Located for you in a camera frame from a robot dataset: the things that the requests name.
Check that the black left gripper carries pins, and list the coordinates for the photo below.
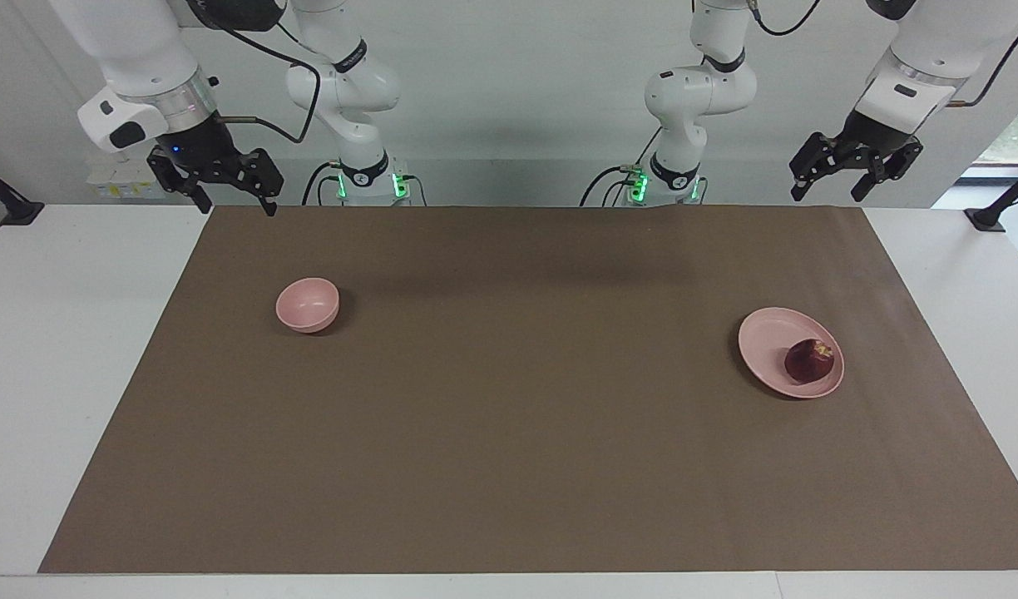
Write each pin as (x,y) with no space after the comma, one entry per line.
(862,146)

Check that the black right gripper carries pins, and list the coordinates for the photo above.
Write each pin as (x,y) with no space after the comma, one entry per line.
(200,150)

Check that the dark red apple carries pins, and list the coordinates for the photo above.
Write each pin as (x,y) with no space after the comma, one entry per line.
(809,361)

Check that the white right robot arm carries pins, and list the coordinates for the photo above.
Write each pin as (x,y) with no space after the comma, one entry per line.
(347,87)

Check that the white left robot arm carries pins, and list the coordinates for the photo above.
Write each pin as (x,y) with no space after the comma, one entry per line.
(700,91)

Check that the pink bowl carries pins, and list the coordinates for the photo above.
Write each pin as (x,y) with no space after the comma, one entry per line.
(308,304)

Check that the pink plate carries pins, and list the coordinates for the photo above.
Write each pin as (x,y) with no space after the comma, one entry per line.
(771,341)

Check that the black clamp stand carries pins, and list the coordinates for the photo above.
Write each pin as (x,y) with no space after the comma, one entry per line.
(14,212)
(987,218)

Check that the window with green view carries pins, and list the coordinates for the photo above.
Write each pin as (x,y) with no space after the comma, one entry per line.
(1016,141)

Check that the brown table mat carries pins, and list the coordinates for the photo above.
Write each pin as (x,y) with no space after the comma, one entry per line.
(517,416)

